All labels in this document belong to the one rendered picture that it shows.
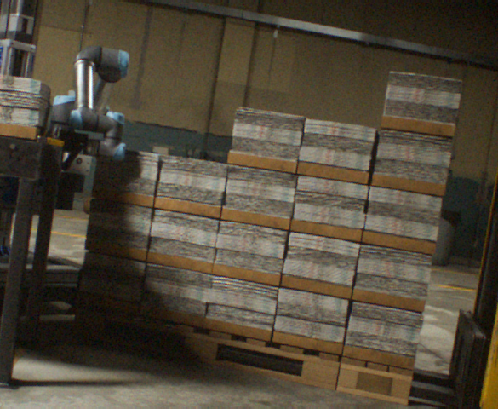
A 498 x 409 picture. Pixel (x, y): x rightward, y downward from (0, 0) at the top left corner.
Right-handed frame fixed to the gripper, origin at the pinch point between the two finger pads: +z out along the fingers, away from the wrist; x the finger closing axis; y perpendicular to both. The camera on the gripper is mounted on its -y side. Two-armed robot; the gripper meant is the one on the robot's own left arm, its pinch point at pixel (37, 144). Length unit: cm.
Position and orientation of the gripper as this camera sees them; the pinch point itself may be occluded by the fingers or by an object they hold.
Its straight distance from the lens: 304.6
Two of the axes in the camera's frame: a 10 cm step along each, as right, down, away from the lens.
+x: 1.4, 0.5, -9.9
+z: -9.8, -1.5, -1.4
